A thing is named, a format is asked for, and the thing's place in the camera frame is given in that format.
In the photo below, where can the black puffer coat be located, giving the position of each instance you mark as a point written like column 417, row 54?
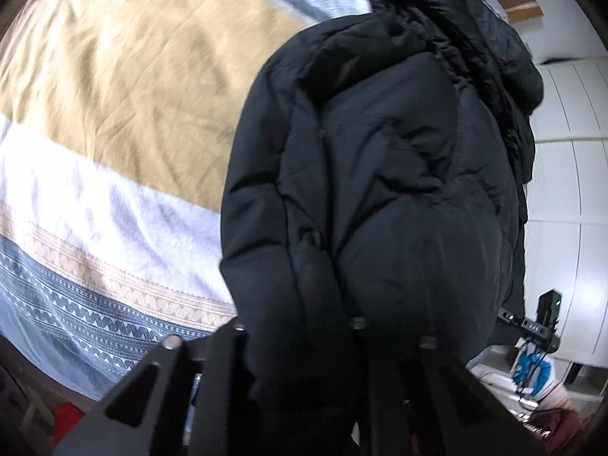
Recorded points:
column 380, row 175

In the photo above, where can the white wardrobe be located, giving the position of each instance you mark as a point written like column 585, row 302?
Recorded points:
column 570, row 175

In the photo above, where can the blue and white bag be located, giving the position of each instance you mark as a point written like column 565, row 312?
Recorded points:
column 536, row 373

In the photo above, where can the striped duvet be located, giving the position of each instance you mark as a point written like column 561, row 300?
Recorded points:
column 118, row 104

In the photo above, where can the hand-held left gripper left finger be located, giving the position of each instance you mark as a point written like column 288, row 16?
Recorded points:
column 223, row 365

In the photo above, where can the maroon cloth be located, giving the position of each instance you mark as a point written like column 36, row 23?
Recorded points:
column 555, row 432

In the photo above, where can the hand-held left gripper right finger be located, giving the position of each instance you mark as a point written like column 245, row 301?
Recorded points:
column 384, row 389

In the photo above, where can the red object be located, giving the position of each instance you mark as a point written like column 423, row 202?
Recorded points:
column 69, row 422

